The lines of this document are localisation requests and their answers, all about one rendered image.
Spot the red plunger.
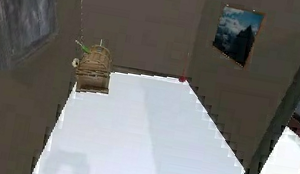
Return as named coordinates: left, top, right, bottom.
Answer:
left=177, top=51, right=192, bottom=84

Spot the brown wicker basket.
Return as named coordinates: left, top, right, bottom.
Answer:
left=71, top=35, right=118, bottom=97

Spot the green stick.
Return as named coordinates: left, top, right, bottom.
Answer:
left=73, top=39, right=94, bottom=55

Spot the white paper roll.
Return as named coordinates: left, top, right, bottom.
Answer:
left=71, top=57, right=82, bottom=68

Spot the blue mountain framed picture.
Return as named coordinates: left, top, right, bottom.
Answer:
left=209, top=2, right=267, bottom=71

